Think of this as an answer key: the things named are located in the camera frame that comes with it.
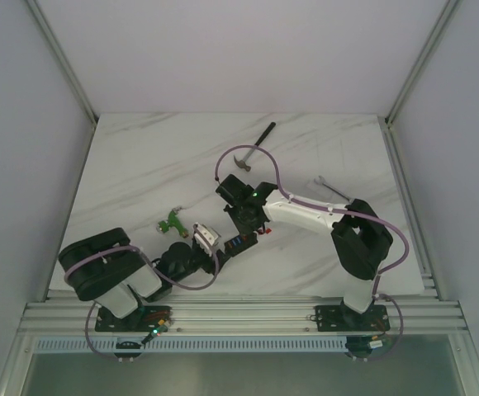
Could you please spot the aluminium rail base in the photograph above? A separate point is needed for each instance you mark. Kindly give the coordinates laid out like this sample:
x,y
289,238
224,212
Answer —
x,y
273,315

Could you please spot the aluminium frame post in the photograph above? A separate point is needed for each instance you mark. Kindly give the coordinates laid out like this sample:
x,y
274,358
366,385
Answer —
x,y
426,53
61,59

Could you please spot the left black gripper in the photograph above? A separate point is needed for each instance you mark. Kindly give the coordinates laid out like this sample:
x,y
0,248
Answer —
x,y
221,256

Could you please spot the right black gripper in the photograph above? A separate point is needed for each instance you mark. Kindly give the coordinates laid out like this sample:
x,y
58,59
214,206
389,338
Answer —
x,y
243,228

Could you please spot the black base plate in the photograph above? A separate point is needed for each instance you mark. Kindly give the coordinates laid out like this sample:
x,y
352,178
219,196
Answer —
x,y
144,319
339,318

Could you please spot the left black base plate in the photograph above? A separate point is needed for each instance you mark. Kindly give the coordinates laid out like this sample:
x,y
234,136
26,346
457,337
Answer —
x,y
144,319

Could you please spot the green plastic tap fitting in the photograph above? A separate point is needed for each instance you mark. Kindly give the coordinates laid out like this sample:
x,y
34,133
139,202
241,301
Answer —
x,y
173,222

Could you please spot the black fuse box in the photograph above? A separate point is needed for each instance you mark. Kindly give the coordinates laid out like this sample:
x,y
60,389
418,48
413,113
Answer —
x,y
247,241

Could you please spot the white slotted cable duct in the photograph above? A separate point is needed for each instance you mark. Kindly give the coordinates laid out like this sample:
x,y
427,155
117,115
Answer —
x,y
197,344

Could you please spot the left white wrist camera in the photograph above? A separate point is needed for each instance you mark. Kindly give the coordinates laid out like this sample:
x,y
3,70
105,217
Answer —
x,y
206,238

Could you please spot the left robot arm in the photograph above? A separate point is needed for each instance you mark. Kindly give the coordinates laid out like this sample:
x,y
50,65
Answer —
x,y
108,270

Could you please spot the claw hammer black handle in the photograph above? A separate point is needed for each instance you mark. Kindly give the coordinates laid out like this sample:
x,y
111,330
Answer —
x,y
243,162

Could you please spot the left aluminium frame post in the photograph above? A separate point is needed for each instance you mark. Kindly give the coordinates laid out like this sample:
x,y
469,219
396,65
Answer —
x,y
61,59

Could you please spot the right aluminium frame post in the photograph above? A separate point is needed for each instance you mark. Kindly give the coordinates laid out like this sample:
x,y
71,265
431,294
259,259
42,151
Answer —
x,y
426,53

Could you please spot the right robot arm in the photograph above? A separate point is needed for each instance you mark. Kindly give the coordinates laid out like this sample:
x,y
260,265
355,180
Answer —
x,y
361,243

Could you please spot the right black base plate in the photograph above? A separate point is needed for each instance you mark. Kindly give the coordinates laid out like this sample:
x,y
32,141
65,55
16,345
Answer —
x,y
339,318

